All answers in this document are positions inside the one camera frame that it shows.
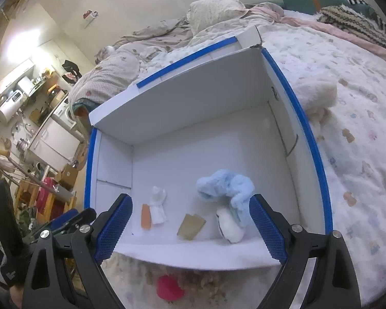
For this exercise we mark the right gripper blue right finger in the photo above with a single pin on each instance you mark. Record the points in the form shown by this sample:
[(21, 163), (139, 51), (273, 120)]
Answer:
[(272, 226)]

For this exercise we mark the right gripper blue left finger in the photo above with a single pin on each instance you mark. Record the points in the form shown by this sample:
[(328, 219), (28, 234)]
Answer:
[(109, 226)]

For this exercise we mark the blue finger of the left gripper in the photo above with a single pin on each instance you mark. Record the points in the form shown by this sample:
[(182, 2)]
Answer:
[(62, 219)]

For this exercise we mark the orange makeup sponge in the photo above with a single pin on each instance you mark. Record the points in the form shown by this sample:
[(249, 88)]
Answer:
[(146, 220)]

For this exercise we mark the white small cloth toy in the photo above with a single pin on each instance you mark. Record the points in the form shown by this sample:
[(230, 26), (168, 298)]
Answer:
[(156, 202)]

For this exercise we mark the light blue fluffy scrunchie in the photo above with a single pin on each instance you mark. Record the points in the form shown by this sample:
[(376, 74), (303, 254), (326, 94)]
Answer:
[(228, 185)]

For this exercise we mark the pink heart sponge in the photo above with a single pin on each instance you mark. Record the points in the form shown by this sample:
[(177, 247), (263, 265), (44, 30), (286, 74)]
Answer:
[(168, 289)]

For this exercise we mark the beige wedge sponge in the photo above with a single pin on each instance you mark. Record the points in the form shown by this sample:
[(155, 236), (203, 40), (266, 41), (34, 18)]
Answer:
[(190, 226)]

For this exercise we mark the left hand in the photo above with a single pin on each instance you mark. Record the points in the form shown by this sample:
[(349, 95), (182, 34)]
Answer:
[(16, 295)]

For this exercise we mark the yellow wooden chair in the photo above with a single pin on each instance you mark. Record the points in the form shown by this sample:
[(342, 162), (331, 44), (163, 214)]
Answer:
[(48, 205)]

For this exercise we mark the small cardboard box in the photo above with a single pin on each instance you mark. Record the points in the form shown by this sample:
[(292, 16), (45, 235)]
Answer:
[(67, 177)]

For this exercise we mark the white kitchen cabinet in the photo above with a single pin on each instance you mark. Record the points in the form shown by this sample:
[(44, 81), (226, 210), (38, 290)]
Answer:
[(53, 145)]

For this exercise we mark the white washing machine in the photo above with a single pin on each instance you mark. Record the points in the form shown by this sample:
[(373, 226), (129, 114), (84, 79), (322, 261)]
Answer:
[(63, 116)]

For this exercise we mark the blue white cardboard box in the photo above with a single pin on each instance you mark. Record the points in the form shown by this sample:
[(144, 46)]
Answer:
[(227, 106)]

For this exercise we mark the white water heater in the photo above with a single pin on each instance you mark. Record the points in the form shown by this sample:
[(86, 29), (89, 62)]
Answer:
[(10, 106)]

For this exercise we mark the cream fluffy plush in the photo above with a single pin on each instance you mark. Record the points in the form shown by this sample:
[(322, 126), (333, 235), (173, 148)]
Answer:
[(316, 94)]

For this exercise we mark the beige rumpled quilt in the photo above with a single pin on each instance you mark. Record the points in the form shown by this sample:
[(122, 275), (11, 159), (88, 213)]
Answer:
[(119, 65)]

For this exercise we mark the striped knitted blanket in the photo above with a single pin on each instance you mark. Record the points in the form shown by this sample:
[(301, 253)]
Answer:
[(350, 21)]

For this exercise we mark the floral pillow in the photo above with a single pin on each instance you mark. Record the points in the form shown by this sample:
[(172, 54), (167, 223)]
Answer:
[(203, 14)]

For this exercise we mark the green orange headboard cushion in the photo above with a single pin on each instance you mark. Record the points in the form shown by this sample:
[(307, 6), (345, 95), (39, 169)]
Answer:
[(314, 6)]

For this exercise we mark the black white striped cloth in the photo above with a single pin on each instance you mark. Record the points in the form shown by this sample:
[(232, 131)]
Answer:
[(378, 16)]

